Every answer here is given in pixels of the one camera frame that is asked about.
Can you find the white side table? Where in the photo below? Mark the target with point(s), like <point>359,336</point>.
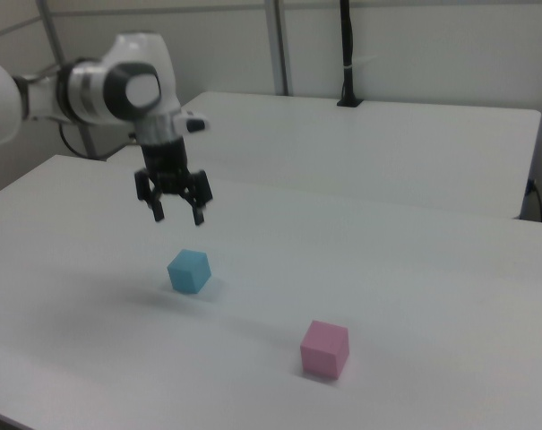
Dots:
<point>364,152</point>

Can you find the black camera stand pole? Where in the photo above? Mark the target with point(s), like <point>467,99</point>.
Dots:
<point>347,45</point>

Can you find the blue cube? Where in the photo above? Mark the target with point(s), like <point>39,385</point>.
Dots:
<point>185,275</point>

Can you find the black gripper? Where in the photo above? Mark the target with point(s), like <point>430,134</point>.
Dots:
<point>166,168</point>

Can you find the pink cube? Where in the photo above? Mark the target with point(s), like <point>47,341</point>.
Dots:
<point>320,358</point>

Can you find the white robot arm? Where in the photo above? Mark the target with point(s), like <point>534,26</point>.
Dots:
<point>136,58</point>

